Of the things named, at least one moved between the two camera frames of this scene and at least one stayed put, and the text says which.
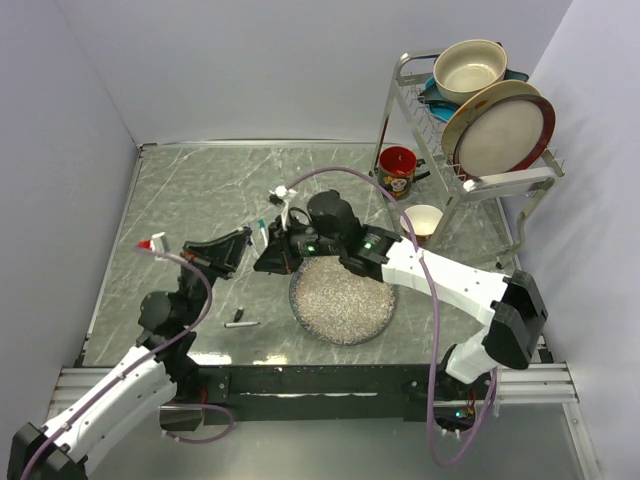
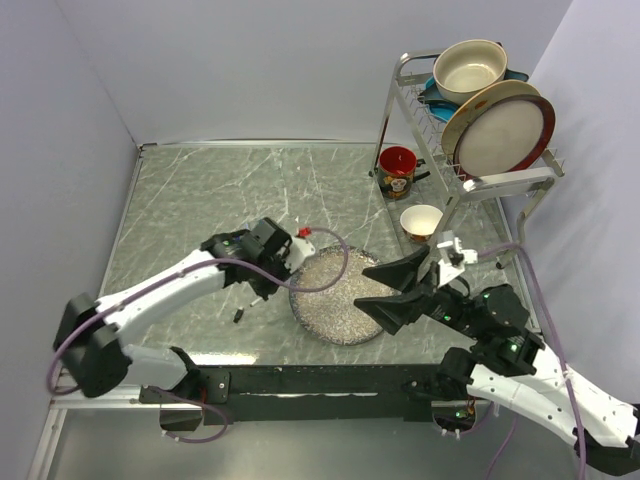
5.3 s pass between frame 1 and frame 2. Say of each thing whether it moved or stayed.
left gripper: moved
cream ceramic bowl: stayed
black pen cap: stayed
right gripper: moved
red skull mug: stayed
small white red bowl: stayed
